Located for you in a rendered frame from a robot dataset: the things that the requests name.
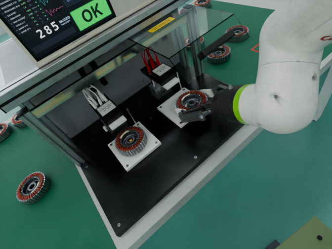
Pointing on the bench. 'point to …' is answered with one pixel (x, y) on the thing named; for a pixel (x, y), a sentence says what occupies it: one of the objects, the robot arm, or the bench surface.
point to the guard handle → (216, 44)
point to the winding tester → (121, 5)
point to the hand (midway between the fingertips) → (192, 103)
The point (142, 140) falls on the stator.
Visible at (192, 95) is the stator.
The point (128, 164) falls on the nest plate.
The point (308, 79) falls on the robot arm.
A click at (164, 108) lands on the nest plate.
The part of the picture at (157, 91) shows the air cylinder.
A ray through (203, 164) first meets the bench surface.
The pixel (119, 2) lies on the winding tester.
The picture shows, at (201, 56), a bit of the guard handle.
